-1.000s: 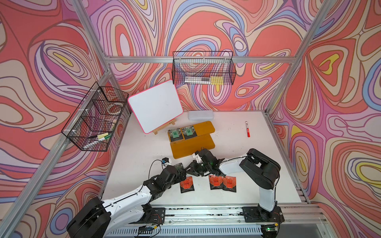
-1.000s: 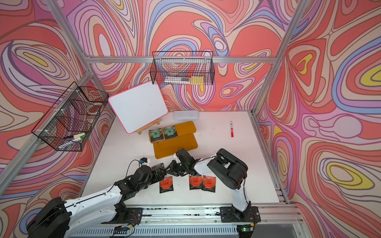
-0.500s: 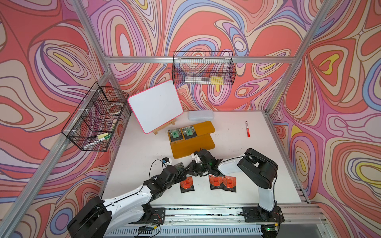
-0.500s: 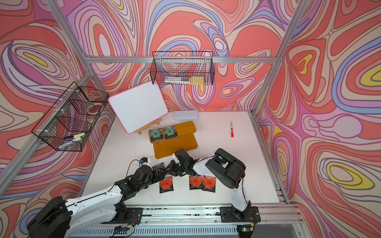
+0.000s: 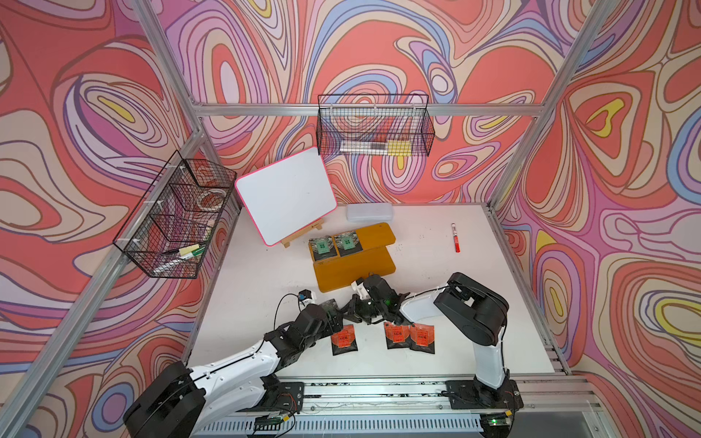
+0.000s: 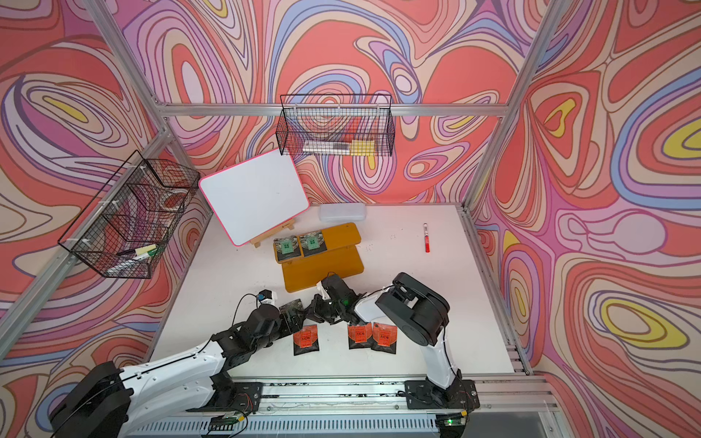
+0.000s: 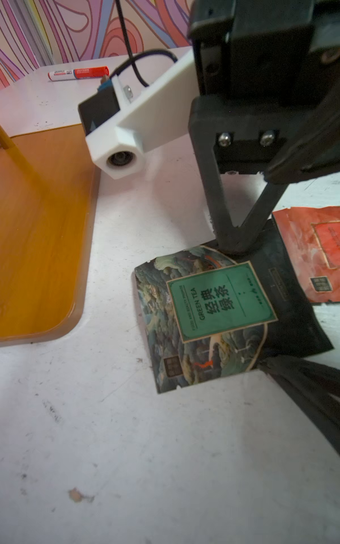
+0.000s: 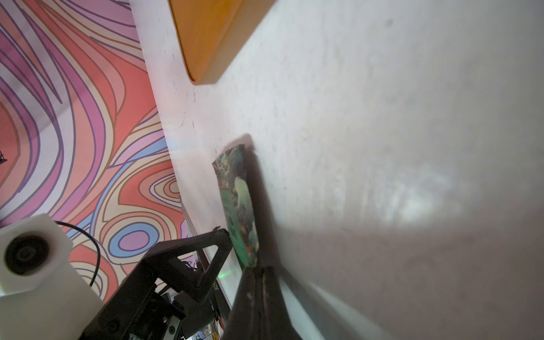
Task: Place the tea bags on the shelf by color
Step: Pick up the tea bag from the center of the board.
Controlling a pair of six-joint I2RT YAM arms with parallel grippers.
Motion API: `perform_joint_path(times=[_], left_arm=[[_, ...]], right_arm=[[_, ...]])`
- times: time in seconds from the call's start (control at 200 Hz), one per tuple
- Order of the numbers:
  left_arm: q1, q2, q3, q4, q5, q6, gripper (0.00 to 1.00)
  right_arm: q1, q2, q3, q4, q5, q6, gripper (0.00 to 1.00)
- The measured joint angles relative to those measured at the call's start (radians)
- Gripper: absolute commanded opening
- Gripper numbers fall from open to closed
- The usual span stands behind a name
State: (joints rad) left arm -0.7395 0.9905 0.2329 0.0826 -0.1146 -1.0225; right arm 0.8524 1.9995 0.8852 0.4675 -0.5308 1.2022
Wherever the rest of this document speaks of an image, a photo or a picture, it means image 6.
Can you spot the red tea bag middle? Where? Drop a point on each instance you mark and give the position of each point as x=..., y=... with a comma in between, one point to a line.
x=360, y=336

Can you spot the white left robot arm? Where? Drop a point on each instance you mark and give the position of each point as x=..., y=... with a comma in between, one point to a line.
x=113, y=402

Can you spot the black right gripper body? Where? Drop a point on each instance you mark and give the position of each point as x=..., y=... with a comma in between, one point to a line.
x=326, y=310

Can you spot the green tea bag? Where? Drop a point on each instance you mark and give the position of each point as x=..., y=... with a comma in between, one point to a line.
x=287, y=248
x=292, y=318
x=313, y=243

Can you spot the red tea bag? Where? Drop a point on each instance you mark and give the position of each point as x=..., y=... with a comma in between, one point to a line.
x=384, y=338
x=306, y=340
x=360, y=336

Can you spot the yellow sticky notes block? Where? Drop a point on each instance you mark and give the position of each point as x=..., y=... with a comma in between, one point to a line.
x=362, y=148

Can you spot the black wire basket left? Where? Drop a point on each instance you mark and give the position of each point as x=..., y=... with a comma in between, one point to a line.
x=142, y=203

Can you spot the green marker in basket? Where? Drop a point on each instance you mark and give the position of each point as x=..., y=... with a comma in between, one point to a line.
x=140, y=253

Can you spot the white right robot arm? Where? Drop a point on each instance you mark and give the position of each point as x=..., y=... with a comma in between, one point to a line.
x=418, y=312

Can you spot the black wire basket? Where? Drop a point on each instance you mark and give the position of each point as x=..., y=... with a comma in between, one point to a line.
x=327, y=123
x=142, y=203

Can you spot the yellow wooden two-tier shelf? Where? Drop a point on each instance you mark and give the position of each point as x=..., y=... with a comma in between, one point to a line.
x=342, y=258

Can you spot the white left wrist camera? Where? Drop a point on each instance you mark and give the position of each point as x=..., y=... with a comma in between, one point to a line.
x=267, y=297

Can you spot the red tea bag right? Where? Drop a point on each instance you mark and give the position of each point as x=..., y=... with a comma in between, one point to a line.
x=384, y=338

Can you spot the white plastic pencil case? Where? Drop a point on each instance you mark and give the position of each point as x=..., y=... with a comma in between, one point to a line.
x=342, y=213

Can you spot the red tea bag left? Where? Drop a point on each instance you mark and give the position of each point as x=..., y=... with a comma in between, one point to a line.
x=306, y=340

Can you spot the pink framed whiteboard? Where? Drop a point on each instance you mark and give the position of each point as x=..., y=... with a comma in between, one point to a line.
x=255, y=196

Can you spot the black wire basket back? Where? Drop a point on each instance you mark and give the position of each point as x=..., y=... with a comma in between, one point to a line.
x=327, y=123

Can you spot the wooden whiteboard easel stand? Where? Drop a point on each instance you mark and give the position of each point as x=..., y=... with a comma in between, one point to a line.
x=288, y=225

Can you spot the red marker pen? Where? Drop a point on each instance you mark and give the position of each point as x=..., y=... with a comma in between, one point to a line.
x=426, y=238

